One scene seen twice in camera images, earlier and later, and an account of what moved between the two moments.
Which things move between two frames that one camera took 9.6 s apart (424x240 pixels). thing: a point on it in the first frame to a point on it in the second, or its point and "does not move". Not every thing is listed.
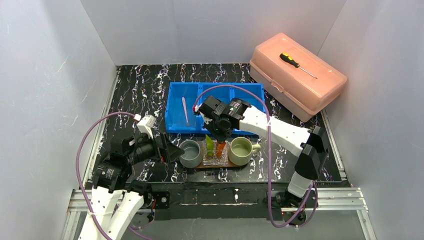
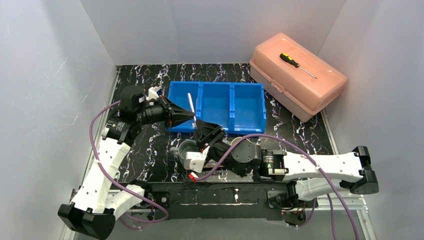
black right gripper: (219, 133) to (212, 142)
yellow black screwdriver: (286, 57) does not move
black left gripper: (164, 149) to (168, 115)
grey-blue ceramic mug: (193, 156) does not move
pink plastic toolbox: (305, 80) does not move
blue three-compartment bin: (182, 96) does not move
